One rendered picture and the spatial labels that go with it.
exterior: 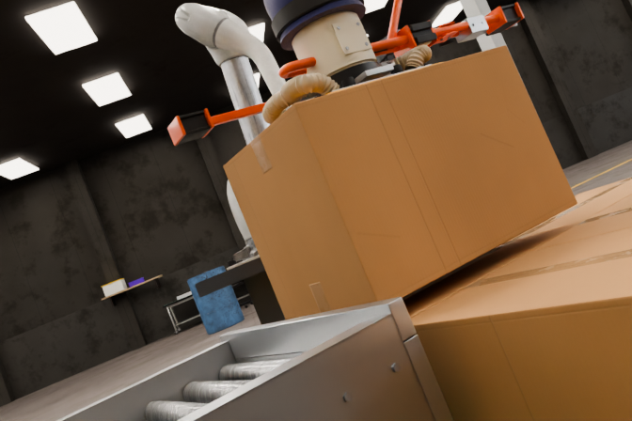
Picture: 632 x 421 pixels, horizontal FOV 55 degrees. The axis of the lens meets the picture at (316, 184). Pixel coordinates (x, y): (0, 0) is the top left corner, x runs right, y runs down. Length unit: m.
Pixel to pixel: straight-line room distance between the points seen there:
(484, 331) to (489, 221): 0.40
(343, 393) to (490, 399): 0.25
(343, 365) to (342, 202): 0.34
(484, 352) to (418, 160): 0.43
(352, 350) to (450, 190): 0.49
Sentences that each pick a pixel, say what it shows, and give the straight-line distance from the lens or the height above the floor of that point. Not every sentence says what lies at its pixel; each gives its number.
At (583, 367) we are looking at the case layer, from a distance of 0.87.
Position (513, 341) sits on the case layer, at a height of 0.50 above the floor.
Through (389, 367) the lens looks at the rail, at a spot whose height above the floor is 0.53.
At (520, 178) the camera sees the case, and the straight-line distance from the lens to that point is 1.39.
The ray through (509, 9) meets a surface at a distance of 1.88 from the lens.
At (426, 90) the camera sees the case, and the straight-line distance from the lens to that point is 1.30.
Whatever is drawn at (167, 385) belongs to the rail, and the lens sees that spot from 1.44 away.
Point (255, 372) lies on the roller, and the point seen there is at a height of 0.54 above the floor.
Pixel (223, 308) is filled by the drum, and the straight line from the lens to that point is 9.74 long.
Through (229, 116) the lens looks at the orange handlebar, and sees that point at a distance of 1.58.
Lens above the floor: 0.74
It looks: 5 degrees up
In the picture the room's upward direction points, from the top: 22 degrees counter-clockwise
